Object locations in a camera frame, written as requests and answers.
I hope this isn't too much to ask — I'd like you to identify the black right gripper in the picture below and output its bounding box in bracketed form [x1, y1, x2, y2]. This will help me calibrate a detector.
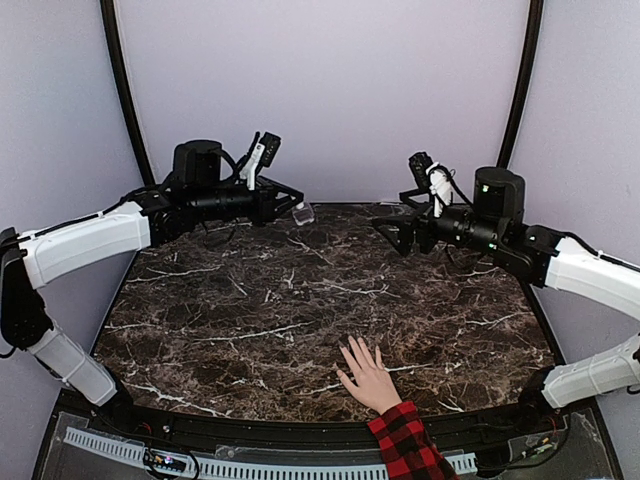
[372, 187, 505, 256]

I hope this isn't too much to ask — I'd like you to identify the purple nail polish bottle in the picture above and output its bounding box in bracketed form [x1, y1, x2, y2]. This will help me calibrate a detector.
[292, 202, 315, 226]

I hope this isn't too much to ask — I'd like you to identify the red plaid sleeve forearm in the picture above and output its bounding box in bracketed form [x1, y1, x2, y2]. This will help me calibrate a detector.
[367, 401, 459, 480]

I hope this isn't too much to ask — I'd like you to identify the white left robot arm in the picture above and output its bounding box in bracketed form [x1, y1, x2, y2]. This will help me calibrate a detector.
[1, 132, 304, 436]

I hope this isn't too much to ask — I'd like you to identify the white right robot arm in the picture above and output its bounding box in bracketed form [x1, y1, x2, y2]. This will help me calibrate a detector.
[372, 158, 639, 434]

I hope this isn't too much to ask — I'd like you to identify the person's bare hand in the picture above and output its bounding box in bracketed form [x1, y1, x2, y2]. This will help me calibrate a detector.
[336, 336, 402, 415]

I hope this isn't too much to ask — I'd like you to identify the small green circuit board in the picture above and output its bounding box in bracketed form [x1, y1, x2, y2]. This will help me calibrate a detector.
[142, 449, 194, 477]

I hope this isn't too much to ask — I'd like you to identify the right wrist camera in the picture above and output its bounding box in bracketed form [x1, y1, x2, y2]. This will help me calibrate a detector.
[408, 152, 453, 218]

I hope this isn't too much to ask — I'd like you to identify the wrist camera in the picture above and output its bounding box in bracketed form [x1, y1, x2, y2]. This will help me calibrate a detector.
[408, 152, 453, 218]
[237, 132, 281, 191]

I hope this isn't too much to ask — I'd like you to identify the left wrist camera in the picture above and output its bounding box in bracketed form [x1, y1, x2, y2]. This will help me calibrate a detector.
[237, 132, 281, 191]

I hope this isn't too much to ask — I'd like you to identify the black left frame post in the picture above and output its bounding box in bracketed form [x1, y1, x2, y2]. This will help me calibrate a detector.
[99, 0, 155, 186]

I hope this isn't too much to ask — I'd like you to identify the black frame post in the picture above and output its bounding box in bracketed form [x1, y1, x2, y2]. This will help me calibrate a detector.
[496, 0, 544, 168]
[99, 0, 155, 186]

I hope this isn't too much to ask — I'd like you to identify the black right frame post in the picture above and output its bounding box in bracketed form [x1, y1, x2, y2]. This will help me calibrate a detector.
[496, 0, 544, 168]

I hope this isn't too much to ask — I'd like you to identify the grey slotted cable duct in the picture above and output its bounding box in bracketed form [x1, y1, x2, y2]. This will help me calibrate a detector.
[63, 426, 479, 479]

